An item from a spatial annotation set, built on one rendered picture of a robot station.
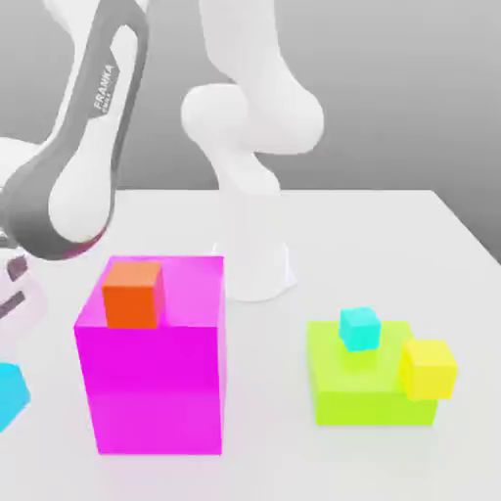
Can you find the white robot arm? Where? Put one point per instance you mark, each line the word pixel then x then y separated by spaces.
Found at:
pixel 250 117

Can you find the small orange cube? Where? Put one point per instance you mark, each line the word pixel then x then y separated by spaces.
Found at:
pixel 131 305

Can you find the small turquoise cube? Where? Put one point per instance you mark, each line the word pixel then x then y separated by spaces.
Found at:
pixel 359 330

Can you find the small yellow cube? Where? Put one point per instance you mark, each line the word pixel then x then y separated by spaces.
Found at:
pixel 428 372

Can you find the small sky blue cube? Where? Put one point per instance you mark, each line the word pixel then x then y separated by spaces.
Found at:
pixel 9 395

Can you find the large magenta box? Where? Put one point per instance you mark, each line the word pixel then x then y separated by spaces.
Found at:
pixel 156 387

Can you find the large lime green box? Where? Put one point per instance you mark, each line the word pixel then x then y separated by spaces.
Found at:
pixel 368 407

